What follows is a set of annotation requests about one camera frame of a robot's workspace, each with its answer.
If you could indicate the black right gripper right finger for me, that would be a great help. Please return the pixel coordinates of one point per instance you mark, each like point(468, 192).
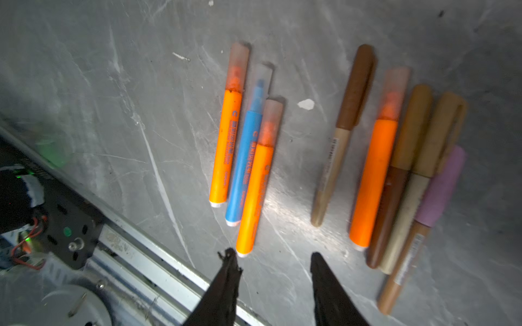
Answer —
point(332, 304)

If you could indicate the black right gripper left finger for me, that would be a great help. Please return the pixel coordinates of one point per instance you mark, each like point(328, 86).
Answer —
point(219, 303)

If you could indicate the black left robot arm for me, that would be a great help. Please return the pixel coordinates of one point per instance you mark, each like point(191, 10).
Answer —
point(138, 282)

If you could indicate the blue highlighter pen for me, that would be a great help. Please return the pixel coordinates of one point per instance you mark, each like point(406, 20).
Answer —
point(248, 142)

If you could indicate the white alarm clock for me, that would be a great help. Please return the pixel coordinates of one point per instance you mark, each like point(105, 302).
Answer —
point(67, 305)

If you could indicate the lilac cap brown marker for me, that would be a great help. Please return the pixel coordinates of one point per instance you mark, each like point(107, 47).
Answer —
point(432, 206)

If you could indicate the dark brown marker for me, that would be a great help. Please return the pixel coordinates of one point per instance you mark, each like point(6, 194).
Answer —
point(405, 152)

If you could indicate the tan beige marker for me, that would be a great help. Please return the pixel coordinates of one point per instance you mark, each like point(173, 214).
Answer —
point(443, 132)

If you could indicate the brown cap beige marker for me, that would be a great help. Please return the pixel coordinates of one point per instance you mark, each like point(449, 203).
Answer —
point(352, 107)

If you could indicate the orange highlighter right group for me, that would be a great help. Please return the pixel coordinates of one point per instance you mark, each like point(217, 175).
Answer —
point(378, 157)

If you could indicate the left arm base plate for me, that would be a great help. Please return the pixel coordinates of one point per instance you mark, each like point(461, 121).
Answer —
point(73, 223)

